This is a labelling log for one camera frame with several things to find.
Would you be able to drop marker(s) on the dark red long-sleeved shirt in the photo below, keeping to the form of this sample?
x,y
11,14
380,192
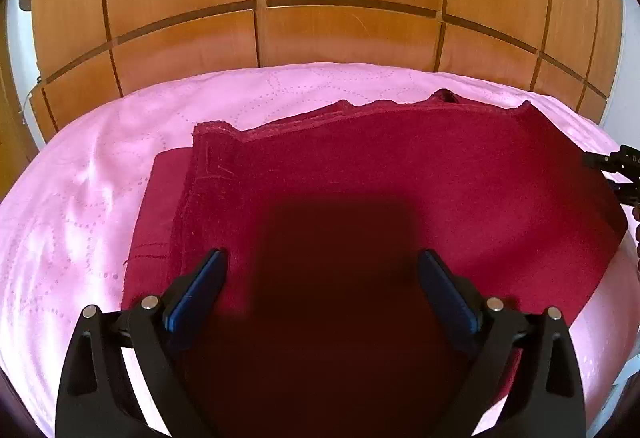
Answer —
x,y
400,157

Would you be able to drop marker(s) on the person's right hand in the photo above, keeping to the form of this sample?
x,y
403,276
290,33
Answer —
x,y
636,230

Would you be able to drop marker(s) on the pink quilted bed cover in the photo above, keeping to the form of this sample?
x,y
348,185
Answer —
x,y
100,167

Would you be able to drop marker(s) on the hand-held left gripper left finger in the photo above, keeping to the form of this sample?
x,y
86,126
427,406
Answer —
x,y
200,293

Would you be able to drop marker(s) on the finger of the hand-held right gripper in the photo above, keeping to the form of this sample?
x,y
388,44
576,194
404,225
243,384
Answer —
x,y
627,190
617,161

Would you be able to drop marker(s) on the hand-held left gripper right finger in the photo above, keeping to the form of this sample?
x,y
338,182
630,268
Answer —
x,y
442,293

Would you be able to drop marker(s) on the wooden door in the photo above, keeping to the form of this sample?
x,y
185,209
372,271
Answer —
x,y
12,127

